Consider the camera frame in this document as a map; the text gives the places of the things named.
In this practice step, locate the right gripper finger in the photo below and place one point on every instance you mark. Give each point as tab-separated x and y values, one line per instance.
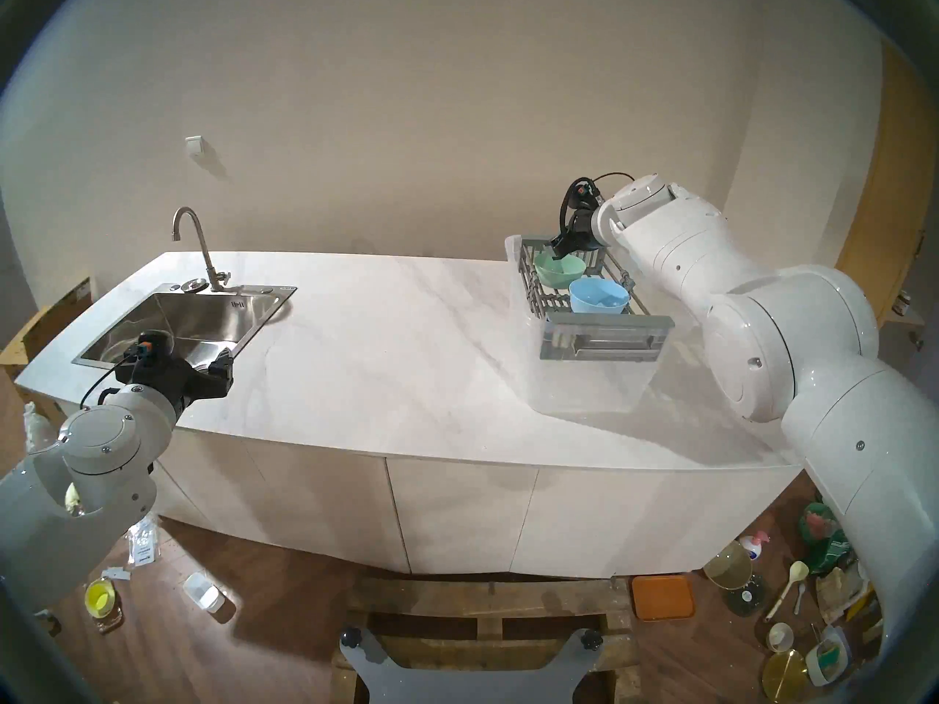
565	249

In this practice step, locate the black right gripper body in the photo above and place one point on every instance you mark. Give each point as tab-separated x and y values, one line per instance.
583	229

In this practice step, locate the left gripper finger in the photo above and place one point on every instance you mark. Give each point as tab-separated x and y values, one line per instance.
221	372

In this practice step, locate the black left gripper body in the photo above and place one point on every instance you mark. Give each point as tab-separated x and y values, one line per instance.
165	376

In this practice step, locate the green plastic bowl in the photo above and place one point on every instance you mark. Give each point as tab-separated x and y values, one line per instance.
557	273

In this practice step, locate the blue plastic bowl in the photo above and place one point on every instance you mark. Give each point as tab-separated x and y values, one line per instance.
598	299

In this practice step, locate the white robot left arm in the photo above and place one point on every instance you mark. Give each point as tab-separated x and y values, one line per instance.
95	446

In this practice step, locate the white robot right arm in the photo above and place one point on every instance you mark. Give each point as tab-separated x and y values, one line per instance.
770	328

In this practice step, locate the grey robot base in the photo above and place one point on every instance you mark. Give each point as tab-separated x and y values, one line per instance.
469	684

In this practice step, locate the grey dish drying rack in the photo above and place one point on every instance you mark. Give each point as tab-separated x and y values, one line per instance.
609	336

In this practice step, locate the yellow bowl clear container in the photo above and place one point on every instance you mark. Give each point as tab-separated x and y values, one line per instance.
101	598

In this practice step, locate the round yellow plate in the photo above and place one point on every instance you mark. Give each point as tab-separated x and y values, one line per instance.
785	677

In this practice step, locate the stainless steel sink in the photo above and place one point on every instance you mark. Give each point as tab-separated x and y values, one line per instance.
198	321

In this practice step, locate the cardboard box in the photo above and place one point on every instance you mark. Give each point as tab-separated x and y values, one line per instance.
51	328

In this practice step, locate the steel gooseneck faucet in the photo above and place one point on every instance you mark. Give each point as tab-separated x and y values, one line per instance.
205	248

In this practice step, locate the white crumpled plastic bag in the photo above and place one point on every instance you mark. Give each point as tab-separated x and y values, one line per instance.
37	425

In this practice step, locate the clear plastic storage bin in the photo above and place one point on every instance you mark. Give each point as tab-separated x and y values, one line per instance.
587	387

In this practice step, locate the clear plastic packet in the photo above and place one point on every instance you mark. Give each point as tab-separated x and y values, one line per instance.
143	545

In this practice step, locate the small white plastic container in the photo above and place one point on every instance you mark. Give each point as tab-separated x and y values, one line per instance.
202	591

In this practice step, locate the white kitchen counter cabinet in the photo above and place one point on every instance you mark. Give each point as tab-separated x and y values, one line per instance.
455	512

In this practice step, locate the wooden door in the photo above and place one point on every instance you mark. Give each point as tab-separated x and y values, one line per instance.
899	196

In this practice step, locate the white lotion pump bottle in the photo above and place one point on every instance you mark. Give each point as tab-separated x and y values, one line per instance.
751	547

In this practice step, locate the yellow glass lid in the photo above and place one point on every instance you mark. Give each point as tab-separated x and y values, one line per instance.
728	565

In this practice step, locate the orange plastic tray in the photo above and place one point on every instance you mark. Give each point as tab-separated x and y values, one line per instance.
662	598

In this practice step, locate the dark glass lid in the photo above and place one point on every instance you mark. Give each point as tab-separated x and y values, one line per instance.
747	598

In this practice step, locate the cream plastic spoon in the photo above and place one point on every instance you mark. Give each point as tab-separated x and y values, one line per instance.
797	570

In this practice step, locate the green snack bag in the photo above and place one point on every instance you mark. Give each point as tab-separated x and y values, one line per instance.
825	548

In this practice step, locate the small white spoon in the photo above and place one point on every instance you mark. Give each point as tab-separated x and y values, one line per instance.
800	596

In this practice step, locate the small white cup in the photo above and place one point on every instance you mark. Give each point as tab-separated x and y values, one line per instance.
780	636

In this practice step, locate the white container green sponge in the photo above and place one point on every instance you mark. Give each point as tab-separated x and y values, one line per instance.
827	657

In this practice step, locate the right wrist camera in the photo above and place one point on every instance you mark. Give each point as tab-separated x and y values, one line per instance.
581	194

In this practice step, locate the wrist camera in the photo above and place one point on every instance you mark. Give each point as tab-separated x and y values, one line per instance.
581	194
147	345

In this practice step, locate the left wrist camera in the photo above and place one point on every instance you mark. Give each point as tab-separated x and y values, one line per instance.
147	345

